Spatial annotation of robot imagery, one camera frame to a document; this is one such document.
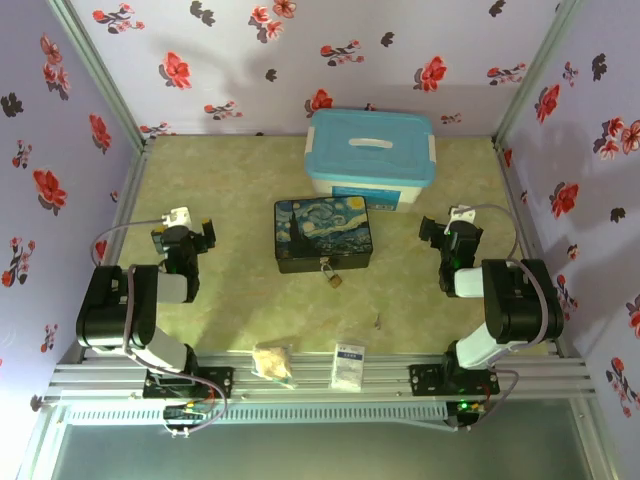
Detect white paper packet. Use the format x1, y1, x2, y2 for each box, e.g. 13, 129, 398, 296
330, 342, 366, 391

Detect aluminium side rail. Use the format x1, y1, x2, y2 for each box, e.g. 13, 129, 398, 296
79, 139, 155, 361
492, 138, 569, 357

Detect starry night tin box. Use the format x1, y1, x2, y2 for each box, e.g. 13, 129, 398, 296
273, 195, 375, 275

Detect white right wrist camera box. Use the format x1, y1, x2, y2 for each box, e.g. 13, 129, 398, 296
447, 204, 477, 226

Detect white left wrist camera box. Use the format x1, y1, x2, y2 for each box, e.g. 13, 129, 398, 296
160, 206, 193, 230

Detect clear bag with beige contents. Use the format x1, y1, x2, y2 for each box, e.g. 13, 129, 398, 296
249, 342, 297, 390

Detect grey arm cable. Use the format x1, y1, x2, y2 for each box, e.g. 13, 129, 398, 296
89, 218, 229, 437
452, 203, 551, 431

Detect white slotted cable duct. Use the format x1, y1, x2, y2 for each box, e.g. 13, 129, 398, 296
64, 403, 447, 427

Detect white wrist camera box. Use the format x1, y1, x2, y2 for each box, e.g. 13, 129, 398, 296
160, 206, 193, 230
447, 204, 477, 226

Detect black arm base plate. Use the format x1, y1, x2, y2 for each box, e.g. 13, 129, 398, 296
408, 363, 501, 397
142, 366, 235, 399

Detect aluminium frame post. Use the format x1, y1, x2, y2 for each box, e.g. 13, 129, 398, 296
492, 0, 589, 146
47, 0, 154, 149

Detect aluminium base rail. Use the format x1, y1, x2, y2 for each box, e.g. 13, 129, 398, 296
43, 351, 597, 402

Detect grey right arm cable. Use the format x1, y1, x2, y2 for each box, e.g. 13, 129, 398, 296
452, 203, 551, 431

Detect brass padlock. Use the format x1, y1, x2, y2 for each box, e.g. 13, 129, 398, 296
319, 257, 345, 290

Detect blue lidded white storage box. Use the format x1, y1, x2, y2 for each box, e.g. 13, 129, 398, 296
304, 108, 437, 212

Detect grey left arm cable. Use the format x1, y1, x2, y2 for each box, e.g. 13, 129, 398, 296
89, 218, 229, 437

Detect controller board with green light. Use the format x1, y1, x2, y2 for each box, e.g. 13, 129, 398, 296
455, 398, 485, 427

